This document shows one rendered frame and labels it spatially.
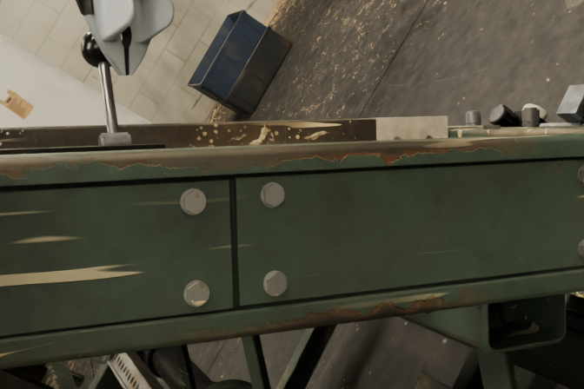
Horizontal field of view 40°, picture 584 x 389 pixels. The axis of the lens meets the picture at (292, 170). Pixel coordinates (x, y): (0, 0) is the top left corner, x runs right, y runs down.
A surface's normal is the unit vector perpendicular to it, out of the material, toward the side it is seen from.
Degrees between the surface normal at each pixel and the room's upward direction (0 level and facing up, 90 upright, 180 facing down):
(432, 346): 0
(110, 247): 90
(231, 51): 90
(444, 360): 0
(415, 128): 90
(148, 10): 36
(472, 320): 32
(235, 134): 90
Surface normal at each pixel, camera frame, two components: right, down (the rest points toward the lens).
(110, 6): -0.74, 0.11
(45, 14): 0.31, 0.16
